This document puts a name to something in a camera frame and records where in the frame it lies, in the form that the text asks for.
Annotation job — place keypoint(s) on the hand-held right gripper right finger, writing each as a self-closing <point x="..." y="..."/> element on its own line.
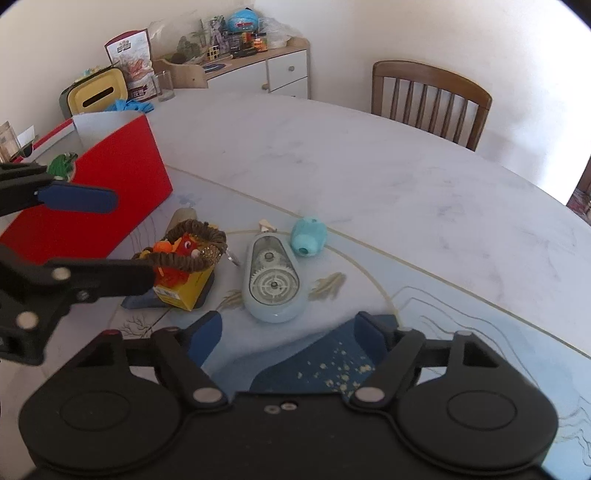
<point x="371" y="339"/>

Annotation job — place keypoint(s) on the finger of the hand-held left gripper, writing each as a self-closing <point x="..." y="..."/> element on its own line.
<point x="111" y="277"/>
<point x="78" y="198"/>

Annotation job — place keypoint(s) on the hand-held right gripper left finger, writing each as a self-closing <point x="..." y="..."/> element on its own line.
<point x="205" y="339"/>

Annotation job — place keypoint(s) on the small yellow box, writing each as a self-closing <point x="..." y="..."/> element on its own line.
<point x="189" y="288"/>

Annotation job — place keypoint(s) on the red cardboard box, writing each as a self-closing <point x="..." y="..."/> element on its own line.
<point x="129" y="166"/>

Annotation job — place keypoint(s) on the orange plush toy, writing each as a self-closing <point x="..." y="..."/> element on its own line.
<point x="178" y="258"/>

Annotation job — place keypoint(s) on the light blue gear device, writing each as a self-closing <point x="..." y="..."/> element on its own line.
<point x="272" y="286"/>

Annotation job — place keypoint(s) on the small teal roller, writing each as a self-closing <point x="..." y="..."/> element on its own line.
<point x="307" y="235"/>

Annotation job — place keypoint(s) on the glass bottle with dark liquid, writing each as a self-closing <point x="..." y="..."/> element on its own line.
<point x="9" y="141"/>

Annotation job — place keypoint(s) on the blue gloves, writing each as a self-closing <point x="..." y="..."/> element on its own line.
<point x="131" y="105"/>

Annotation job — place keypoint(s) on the yellow green tissue box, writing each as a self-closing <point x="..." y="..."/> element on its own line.
<point x="94" y="92"/>

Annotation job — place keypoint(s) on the small beige clip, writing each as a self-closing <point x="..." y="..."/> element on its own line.
<point x="266" y="225"/>

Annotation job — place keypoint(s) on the clear glass cup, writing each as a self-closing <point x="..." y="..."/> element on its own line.
<point x="164" y="87"/>

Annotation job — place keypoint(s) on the red white snack bag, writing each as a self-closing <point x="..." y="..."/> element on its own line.
<point x="134" y="60"/>

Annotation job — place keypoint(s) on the large clear plastic wrap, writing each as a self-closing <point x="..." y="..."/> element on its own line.
<point x="180" y="32"/>

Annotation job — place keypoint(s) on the puzzle cube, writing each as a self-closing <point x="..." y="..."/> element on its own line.
<point x="214" y="52"/>

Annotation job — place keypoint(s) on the black screwdriver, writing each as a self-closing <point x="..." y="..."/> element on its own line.
<point x="242" y="53"/>

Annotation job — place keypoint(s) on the dark jar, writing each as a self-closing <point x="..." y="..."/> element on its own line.
<point x="247" y="42"/>

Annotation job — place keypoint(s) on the orange label jar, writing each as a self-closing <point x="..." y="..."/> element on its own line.
<point x="260" y="42"/>

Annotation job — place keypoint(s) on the white cabinet with wooden top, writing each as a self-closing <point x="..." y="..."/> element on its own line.
<point x="281" y="69"/>

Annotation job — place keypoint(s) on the blue globe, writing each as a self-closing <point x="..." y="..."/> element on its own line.
<point x="242" y="21"/>

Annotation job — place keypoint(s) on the wooden chair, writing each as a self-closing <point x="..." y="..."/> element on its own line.
<point x="429" y="101"/>

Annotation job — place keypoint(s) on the clear plastic bag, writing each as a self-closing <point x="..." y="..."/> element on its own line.
<point x="277" y="32"/>

